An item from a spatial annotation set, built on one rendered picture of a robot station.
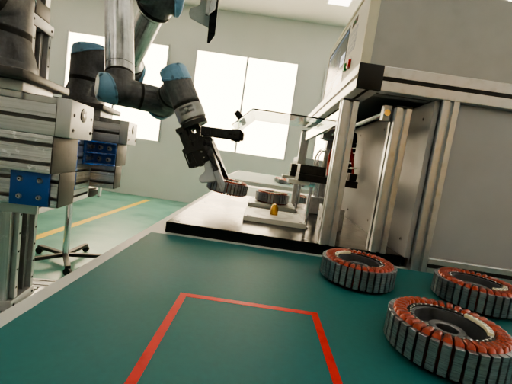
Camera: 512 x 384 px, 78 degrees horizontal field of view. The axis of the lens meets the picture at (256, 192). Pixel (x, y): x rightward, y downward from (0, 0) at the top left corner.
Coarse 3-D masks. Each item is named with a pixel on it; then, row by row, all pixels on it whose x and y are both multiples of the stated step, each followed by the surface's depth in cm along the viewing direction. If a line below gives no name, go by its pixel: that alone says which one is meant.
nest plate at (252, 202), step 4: (248, 200) 102; (252, 200) 104; (256, 200) 105; (248, 204) 99; (252, 204) 99; (256, 204) 99; (260, 204) 99; (264, 204) 99; (268, 204) 100; (272, 204) 101; (288, 204) 107; (292, 204) 109; (268, 208) 99; (280, 208) 99; (284, 208) 99; (288, 208) 99; (292, 208) 99; (292, 212) 99
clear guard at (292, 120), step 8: (248, 112) 94; (256, 112) 98; (264, 112) 95; (272, 112) 94; (280, 112) 94; (240, 120) 96; (248, 120) 108; (264, 120) 115; (272, 120) 112; (280, 120) 109; (288, 120) 106; (296, 120) 103; (304, 120) 101; (312, 120) 98; (320, 120) 96; (240, 128) 111
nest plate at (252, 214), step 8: (248, 208) 86; (256, 208) 88; (248, 216) 75; (256, 216) 75; (264, 216) 77; (272, 216) 78; (280, 216) 80; (288, 216) 82; (296, 216) 84; (272, 224) 75; (280, 224) 75; (288, 224) 75; (296, 224) 75; (304, 224) 75
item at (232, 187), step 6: (228, 180) 90; (234, 180) 91; (210, 186) 83; (216, 186) 82; (228, 186) 81; (234, 186) 82; (240, 186) 83; (246, 186) 85; (222, 192) 82; (228, 192) 82; (234, 192) 82; (240, 192) 83; (246, 192) 86
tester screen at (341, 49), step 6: (342, 42) 91; (342, 48) 90; (336, 54) 98; (342, 54) 88; (330, 60) 107; (336, 60) 96; (330, 66) 105; (342, 66) 86; (330, 72) 104; (336, 72) 93; (330, 78) 102; (324, 96) 109
